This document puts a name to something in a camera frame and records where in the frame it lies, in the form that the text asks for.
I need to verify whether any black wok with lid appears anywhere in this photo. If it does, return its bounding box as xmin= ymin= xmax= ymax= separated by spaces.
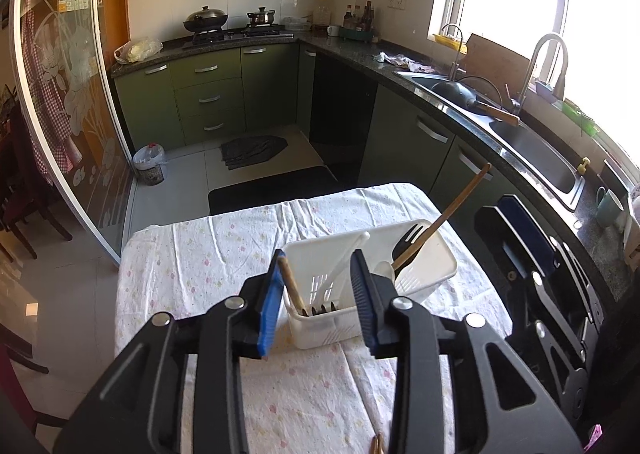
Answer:
xmin=182 ymin=5 xmax=230 ymax=33

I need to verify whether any white slotted utensil basket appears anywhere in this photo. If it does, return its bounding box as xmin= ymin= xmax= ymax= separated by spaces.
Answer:
xmin=281 ymin=219 xmax=458 ymax=351

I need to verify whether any stainless steel sink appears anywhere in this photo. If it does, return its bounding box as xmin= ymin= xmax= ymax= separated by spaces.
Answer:
xmin=395 ymin=70 xmax=587 ymax=213

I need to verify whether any green round tray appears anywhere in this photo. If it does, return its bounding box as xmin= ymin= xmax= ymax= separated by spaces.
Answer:
xmin=340 ymin=26 xmax=380 ymax=44

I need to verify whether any green cabinet drawer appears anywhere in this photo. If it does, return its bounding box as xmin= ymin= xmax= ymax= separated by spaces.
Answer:
xmin=179 ymin=106 xmax=248 ymax=147
xmin=174 ymin=80 xmax=246 ymax=119
xmin=170 ymin=54 xmax=243 ymax=88

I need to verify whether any white plastic spoon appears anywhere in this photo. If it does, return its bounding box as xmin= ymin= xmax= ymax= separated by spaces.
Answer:
xmin=322 ymin=231 xmax=372 ymax=285

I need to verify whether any floral glass sliding door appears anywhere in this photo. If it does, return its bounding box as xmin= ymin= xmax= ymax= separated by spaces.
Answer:
xmin=10 ymin=0 xmax=136 ymax=267

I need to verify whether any grey floor mat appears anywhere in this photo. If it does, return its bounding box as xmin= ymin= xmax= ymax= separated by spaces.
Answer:
xmin=220 ymin=135 xmax=289 ymax=171

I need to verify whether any thin steel faucet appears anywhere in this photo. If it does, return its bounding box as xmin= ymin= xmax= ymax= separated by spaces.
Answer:
xmin=439 ymin=22 xmax=467 ymax=82

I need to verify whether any tall steel faucet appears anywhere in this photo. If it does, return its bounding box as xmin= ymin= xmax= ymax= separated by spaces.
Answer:
xmin=515 ymin=32 xmax=570 ymax=115

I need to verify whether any wooden cutting board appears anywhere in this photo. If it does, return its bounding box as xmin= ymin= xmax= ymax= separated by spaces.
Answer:
xmin=465 ymin=32 xmax=534 ymax=99

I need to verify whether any dark wooden chair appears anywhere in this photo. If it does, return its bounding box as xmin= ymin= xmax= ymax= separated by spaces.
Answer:
xmin=0 ymin=84 xmax=74 ymax=261

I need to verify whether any black slotted spatula wooden handle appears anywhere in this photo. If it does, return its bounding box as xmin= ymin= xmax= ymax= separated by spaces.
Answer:
xmin=391 ymin=163 xmax=493 ymax=271

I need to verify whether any clear plastic spoon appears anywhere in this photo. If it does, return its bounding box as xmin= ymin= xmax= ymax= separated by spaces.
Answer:
xmin=374 ymin=260 xmax=398 ymax=285

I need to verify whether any white plastic bag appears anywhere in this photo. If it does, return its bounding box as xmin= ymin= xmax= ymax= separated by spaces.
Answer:
xmin=114 ymin=36 xmax=164 ymax=65

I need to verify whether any group of condiment bottles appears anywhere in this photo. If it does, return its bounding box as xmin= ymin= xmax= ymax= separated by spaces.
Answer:
xmin=342 ymin=1 xmax=377 ymax=32

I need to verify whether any sink base cabinet door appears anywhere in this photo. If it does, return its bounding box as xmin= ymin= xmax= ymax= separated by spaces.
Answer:
xmin=362 ymin=84 xmax=456 ymax=197
xmin=430 ymin=136 xmax=507 ymax=217

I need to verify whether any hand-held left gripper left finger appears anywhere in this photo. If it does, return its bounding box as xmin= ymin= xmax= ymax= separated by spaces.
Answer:
xmin=52 ymin=249 xmax=287 ymax=454

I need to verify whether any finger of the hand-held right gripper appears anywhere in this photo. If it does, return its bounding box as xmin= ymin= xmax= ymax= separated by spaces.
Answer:
xmin=474 ymin=205 xmax=590 ymax=427
xmin=496 ymin=195 xmax=603 ymax=335

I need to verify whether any yellow sill basket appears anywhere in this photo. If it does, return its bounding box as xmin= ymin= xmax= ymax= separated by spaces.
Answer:
xmin=432 ymin=32 xmax=469 ymax=55

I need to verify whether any black floor mat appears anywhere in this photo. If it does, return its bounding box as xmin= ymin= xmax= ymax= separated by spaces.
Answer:
xmin=207 ymin=165 xmax=341 ymax=217

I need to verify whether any dark granite countertop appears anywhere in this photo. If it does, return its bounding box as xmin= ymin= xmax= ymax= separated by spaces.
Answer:
xmin=111 ymin=30 xmax=633 ymax=307

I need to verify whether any steel pot with lid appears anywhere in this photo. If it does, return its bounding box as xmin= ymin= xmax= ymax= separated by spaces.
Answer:
xmin=246 ymin=6 xmax=277 ymax=27

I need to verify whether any green cabinet door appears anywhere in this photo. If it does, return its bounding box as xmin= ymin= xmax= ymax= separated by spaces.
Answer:
xmin=240 ymin=44 xmax=301 ymax=133
xmin=116 ymin=61 xmax=175 ymax=153

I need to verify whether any floral white tablecloth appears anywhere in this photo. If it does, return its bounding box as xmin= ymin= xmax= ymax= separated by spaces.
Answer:
xmin=114 ymin=182 xmax=516 ymax=454

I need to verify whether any blue sponge holder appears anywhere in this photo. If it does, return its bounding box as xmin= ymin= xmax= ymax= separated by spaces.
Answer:
xmin=535 ymin=78 xmax=566 ymax=105

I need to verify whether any gas stove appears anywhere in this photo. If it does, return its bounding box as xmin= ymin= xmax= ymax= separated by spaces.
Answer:
xmin=182 ymin=26 xmax=296 ymax=48

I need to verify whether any red checkered cloth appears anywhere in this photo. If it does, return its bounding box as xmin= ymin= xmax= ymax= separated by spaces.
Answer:
xmin=20 ymin=0 xmax=81 ymax=182

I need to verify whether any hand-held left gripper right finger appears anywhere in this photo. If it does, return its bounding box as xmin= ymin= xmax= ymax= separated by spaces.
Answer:
xmin=349 ymin=248 xmax=583 ymax=454

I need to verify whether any trash bin with white bag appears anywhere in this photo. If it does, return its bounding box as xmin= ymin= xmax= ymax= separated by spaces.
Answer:
xmin=132 ymin=144 xmax=167 ymax=187

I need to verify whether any black pan with wooden handle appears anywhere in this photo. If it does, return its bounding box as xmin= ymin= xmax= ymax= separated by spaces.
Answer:
xmin=430 ymin=76 xmax=522 ymax=129

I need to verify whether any jar with yellow lid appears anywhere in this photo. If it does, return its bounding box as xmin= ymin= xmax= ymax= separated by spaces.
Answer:
xmin=312 ymin=0 xmax=334 ymax=29

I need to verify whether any black built-in appliance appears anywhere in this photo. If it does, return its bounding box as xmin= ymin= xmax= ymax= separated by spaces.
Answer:
xmin=309 ymin=54 xmax=378 ymax=175

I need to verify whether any green mug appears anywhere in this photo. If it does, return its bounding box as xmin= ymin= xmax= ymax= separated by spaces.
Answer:
xmin=595 ymin=186 xmax=629 ymax=229

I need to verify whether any green sill tray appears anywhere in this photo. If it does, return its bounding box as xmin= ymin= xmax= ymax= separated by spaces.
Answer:
xmin=562 ymin=101 xmax=599 ymax=137

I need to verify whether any crumpled dish cloth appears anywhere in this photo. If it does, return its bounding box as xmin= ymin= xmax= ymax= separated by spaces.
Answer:
xmin=372 ymin=52 xmax=441 ymax=75

